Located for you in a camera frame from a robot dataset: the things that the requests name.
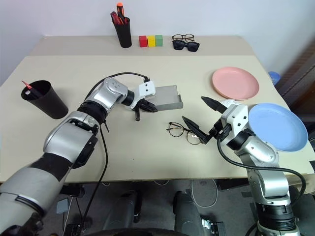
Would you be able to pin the yellow block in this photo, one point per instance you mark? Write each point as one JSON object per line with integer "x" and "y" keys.
{"x": 151, "y": 41}

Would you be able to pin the red marker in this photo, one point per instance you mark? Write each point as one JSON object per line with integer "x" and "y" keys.
{"x": 29, "y": 86}

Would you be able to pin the brown thick-framed glasses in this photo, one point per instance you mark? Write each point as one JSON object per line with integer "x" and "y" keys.
{"x": 183, "y": 37}

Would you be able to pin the black marker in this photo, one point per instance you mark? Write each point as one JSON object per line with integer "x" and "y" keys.
{"x": 137, "y": 115}

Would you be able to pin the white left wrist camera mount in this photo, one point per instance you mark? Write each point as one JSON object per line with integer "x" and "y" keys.
{"x": 146, "y": 89}

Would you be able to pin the grey open glasses case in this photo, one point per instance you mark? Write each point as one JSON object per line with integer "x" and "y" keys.
{"x": 168, "y": 98}

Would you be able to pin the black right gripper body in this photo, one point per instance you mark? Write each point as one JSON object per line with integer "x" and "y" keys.
{"x": 219, "y": 131}

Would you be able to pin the black sunglasses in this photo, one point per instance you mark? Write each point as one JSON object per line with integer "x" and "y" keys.
{"x": 185, "y": 45}

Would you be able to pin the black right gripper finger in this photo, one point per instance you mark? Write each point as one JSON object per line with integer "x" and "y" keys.
{"x": 213, "y": 104}
{"x": 195, "y": 129}

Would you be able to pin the red block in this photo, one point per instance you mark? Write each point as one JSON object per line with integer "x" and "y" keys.
{"x": 142, "y": 41}

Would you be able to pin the green block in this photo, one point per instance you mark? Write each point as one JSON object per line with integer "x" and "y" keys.
{"x": 159, "y": 40}

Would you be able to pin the blue plate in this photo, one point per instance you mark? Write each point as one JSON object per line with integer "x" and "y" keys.
{"x": 278, "y": 125}

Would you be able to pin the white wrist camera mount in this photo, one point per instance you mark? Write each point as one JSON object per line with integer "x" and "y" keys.
{"x": 146, "y": 89}
{"x": 237, "y": 115}

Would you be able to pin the grey floor box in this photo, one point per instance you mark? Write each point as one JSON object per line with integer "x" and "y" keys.
{"x": 62, "y": 205}

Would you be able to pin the pink plate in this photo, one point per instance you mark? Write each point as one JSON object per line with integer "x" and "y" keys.
{"x": 235, "y": 82}

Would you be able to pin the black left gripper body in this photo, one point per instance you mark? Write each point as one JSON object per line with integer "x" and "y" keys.
{"x": 143, "y": 103}

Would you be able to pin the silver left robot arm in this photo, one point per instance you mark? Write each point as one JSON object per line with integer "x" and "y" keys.
{"x": 66, "y": 140}

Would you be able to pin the blue round container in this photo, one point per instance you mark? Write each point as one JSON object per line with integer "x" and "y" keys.
{"x": 273, "y": 76}

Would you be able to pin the thin-rimmed tortoiseshell glasses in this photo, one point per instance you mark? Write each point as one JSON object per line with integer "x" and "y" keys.
{"x": 177, "y": 130}

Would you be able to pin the dark grey rounded shape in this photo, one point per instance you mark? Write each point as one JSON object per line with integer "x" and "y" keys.
{"x": 187, "y": 214}
{"x": 128, "y": 209}

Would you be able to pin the dark brown cabinet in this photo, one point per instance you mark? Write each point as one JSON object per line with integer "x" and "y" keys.
{"x": 301, "y": 81}

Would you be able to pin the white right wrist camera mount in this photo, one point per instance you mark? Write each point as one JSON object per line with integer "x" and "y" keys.
{"x": 237, "y": 115}

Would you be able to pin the tall black tool holder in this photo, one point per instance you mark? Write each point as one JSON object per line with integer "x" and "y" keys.
{"x": 124, "y": 34}

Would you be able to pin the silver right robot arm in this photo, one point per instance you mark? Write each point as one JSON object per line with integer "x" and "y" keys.
{"x": 261, "y": 150}

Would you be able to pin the black plastic cup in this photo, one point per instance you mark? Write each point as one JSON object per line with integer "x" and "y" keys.
{"x": 51, "y": 103}

